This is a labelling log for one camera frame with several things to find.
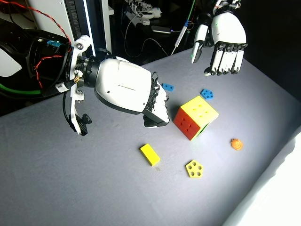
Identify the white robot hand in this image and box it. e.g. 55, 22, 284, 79
94, 56, 171, 129
190, 10, 249, 77

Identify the colourful puzzle cube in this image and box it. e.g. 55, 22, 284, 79
173, 95, 220, 141

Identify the spare white robot hand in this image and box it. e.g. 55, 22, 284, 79
126, 0, 163, 26

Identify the blue rectangular block with holes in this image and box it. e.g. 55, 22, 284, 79
161, 82, 175, 92

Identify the silver flat device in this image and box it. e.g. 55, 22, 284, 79
151, 25, 172, 35

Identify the blue pentagon block with holes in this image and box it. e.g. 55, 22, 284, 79
200, 89, 215, 101

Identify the yellow rectangular block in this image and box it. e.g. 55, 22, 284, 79
139, 143, 161, 167

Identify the white cabinet with black strip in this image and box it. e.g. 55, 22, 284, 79
27, 0, 113, 57

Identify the grey table cloth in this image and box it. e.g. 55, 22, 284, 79
0, 46, 301, 226

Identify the yellow pentagon block with holes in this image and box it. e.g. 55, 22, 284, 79
185, 160, 204, 178

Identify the orange swirl toy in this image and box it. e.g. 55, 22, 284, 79
230, 138, 244, 151

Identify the green cable with grey sleeve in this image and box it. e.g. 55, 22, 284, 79
171, 0, 196, 55

